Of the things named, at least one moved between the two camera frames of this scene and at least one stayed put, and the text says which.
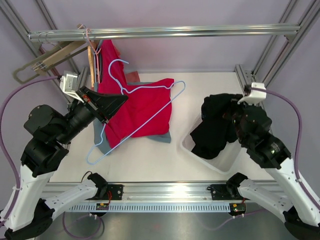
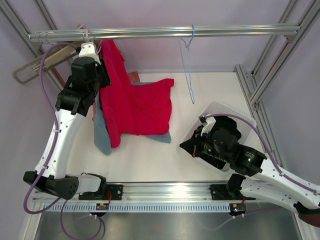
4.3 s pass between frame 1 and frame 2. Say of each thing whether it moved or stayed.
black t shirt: moved
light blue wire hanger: moved
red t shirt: stayed
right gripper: moved
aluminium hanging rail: stayed
